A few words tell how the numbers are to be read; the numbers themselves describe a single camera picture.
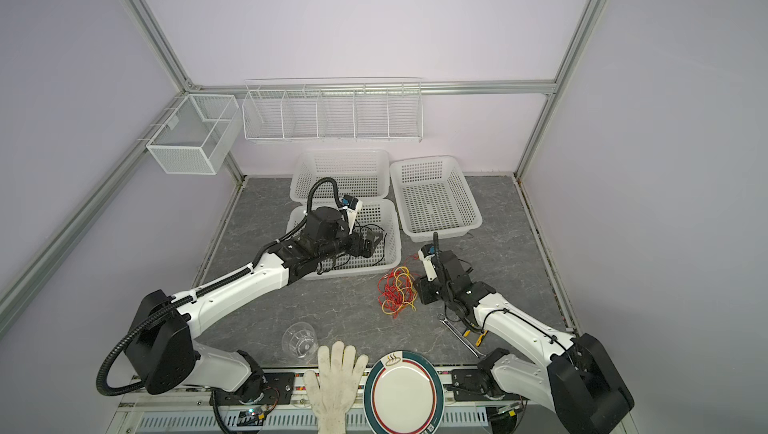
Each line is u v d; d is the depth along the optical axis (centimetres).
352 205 71
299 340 81
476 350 79
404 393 72
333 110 100
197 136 100
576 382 41
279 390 74
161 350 41
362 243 72
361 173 120
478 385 73
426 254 77
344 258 74
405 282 87
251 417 72
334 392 74
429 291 74
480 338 81
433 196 115
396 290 85
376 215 102
